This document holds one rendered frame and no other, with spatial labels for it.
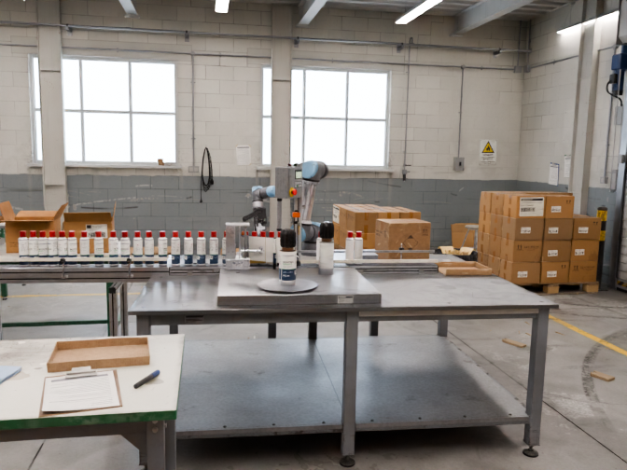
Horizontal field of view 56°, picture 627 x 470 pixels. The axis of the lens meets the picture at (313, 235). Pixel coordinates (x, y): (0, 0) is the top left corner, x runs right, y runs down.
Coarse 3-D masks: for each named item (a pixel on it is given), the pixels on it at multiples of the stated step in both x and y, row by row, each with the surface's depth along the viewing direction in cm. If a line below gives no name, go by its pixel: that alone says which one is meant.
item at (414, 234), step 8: (376, 224) 406; (384, 224) 392; (392, 224) 385; (400, 224) 387; (408, 224) 388; (416, 224) 390; (424, 224) 391; (376, 232) 406; (384, 232) 392; (392, 232) 386; (400, 232) 388; (408, 232) 389; (416, 232) 391; (424, 232) 392; (376, 240) 407; (384, 240) 392; (392, 240) 387; (400, 240) 388; (408, 240) 390; (416, 240) 391; (424, 240) 393; (376, 248) 407; (384, 248) 392; (392, 248) 387; (408, 248) 390; (416, 248) 392; (424, 248) 394; (384, 256) 392; (392, 256) 388; (408, 256) 391; (416, 256) 393; (424, 256) 394
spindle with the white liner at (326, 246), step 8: (320, 224) 334; (328, 224) 331; (320, 232) 332; (328, 232) 331; (328, 240) 332; (320, 248) 333; (328, 248) 332; (320, 256) 334; (328, 256) 332; (320, 264) 334; (328, 264) 333; (320, 272) 335; (328, 272) 334
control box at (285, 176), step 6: (276, 168) 357; (282, 168) 355; (288, 168) 354; (294, 168) 359; (300, 168) 366; (276, 174) 358; (282, 174) 356; (288, 174) 354; (294, 174) 359; (276, 180) 358; (282, 180) 356; (288, 180) 355; (294, 180) 360; (300, 180) 367; (276, 186) 359; (282, 186) 357; (288, 186) 355; (294, 186) 360; (276, 192) 359; (282, 192) 357; (288, 192) 356; (300, 192) 368; (276, 198) 360; (282, 198) 358; (288, 198) 357
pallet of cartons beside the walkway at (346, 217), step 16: (336, 208) 779; (352, 208) 740; (368, 208) 743; (384, 208) 748; (400, 208) 753; (336, 224) 780; (352, 224) 702; (368, 224) 694; (336, 240) 778; (368, 240) 697
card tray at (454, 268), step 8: (440, 264) 389; (448, 264) 390; (456, 264) 390; (464, 264) 391; (472, 264) 392; (480, 264) 384; (440, 272) 372; (448, 272) 363; (456, 272) 364; (464, 272) 365; (472, 272) 365; (480, 272) 366; (488, 272) 367
